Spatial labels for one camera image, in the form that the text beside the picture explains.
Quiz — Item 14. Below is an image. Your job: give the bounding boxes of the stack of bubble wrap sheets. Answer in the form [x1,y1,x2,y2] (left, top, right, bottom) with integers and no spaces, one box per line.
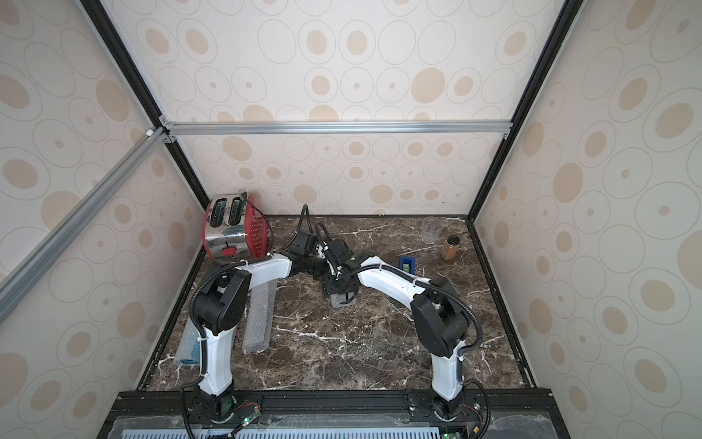
[329,293,356,309]

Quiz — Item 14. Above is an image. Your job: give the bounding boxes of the blue tape dispenser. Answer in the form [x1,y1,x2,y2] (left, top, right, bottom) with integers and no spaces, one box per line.
[399,255,416,274]

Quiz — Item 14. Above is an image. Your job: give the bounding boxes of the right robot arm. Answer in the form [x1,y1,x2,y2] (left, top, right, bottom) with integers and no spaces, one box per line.
[318,239,484,402]

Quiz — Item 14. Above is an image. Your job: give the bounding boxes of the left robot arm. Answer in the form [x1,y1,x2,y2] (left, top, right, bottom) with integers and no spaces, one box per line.
[189,232,321,397]

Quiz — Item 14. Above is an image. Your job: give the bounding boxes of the red and chrome toaster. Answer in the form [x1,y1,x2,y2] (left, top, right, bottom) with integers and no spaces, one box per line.
[202,192,270,260]

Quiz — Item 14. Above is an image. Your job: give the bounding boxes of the clear drinking glass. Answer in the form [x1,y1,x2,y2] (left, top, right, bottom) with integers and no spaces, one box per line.
[420,217,444,244]

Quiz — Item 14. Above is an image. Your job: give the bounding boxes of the brown spice jar black lid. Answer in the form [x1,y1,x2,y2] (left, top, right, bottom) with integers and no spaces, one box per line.
[440,234,460,262]

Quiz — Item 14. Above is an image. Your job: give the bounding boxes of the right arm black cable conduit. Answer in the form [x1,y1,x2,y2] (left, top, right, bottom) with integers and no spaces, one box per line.
[313,220,484,358]

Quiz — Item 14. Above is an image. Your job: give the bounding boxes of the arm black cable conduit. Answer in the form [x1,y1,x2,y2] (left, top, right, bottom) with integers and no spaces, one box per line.
[313,220,484,358]
[187,204,314,385]

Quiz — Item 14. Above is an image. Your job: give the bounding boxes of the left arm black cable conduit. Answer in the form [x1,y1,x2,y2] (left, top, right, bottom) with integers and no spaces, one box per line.
[187,204,314,385]

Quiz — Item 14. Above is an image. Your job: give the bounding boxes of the black toaster power cord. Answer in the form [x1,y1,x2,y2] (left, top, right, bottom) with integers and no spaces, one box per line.
[239,190,275,248]

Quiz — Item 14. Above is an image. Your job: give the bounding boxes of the horizontal aluminium frame bar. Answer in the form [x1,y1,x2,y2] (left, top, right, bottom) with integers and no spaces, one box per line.
[166,120,512,135]

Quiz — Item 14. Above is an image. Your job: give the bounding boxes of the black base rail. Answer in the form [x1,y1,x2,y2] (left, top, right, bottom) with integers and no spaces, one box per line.
[98,389,569,438]

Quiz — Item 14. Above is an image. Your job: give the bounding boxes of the diagonal aluminium frame bar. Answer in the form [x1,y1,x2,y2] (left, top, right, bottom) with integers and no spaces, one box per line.
[1,127,166,320]

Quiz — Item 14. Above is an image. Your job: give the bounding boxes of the black left frame post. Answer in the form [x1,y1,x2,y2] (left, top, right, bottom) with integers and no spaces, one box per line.
[79,0,210,210]

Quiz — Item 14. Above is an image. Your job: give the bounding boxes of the black frame post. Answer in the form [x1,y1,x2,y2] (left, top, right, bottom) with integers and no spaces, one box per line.
[466,0,584,224]
[79,0,210,210]

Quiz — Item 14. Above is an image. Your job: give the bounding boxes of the black right frame post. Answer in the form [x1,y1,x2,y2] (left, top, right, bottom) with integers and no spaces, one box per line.
[466,0,584,224]

